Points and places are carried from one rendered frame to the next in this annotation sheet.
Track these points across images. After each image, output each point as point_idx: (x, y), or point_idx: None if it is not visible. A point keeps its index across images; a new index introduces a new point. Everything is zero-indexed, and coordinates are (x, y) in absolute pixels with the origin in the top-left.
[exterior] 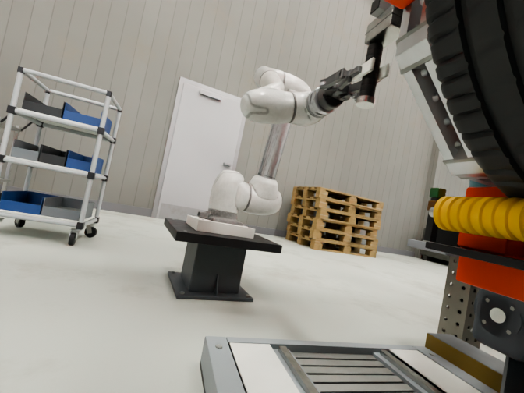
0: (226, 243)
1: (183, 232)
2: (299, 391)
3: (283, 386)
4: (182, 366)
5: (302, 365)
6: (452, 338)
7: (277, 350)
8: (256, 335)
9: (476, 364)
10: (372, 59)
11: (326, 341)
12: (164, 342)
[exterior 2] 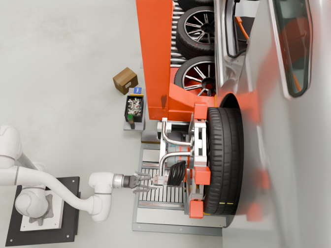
0: (76, 211)
1: (73, 237)
2: (160, 209)
3: (158, 212)
4: (133, 236)
5: (146, 199)
6: (145, 133)
7: (139, 205)
8: (115, 203)
9: (159, 142)
10: (161, 187)
11: (121, 173)
12: (118, 242)
